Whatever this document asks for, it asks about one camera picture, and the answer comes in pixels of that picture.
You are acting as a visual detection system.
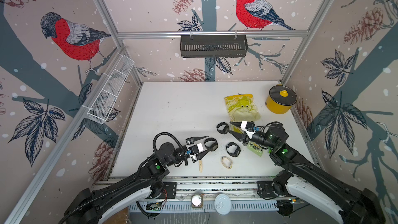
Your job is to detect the cream strap analog watch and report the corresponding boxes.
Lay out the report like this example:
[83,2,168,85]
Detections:
[221,156,233,170]

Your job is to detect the glass spice jar silver lid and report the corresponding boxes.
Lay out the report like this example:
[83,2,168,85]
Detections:
[191,194,204,208]

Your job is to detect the yellow green frog towel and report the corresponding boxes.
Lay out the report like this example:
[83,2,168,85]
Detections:
[224,94,261,122]

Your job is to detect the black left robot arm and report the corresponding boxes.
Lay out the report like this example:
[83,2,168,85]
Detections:
[60,132,218,224]

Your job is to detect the white mesh wall shelf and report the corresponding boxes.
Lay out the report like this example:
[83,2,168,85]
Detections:
[86,55,134,124]

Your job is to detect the black hanging wire basket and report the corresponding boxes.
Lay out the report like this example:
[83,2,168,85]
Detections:
[180,35,248,58]

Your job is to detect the green snack packet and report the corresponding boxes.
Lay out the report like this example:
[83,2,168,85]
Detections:
[247,142,263,157]

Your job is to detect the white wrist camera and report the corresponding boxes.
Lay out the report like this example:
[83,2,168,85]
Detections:
[241,121,256,139]
[187,143,205,156]

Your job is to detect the yellow pot with glass lid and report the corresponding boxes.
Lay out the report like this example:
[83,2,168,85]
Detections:
[265,85,298,114]

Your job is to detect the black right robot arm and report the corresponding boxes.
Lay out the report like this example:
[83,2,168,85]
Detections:
[219,121,386,224]

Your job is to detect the black digital watch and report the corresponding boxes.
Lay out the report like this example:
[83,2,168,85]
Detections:
[204,138,218,151]
[216,122,230,135]
[226,142,241,158]

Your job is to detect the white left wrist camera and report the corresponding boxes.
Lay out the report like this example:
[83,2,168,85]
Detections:
[187,143,205,156]

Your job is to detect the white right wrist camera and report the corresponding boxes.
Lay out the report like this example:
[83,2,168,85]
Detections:
[241,121,256,139]

